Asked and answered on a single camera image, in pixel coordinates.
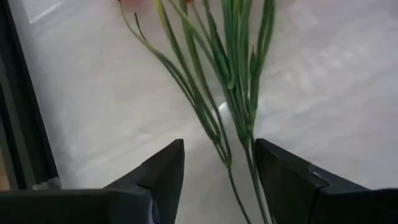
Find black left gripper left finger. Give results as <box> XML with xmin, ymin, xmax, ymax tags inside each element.
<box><xmin>103</xmin><ymin>139</ymin><xmax>186</xmax><ymax>224</ymax></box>

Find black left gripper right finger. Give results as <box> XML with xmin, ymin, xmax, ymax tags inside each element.
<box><xmin>254</xmin><ymin>138</ymin><xmax>371</xmax><ymax>224</ymax></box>

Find red flower bunch thin stems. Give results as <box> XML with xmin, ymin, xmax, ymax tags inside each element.
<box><xmin>117</xmin><ymin>0</ymin><xmax>277</xmax><ymax>224</ymax></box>

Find black aluminium table frame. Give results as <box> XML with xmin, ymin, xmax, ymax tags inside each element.
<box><xmin>0</xmin><ymin>0</ymin><xmax>60</xmax><ymax>191</ymax></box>

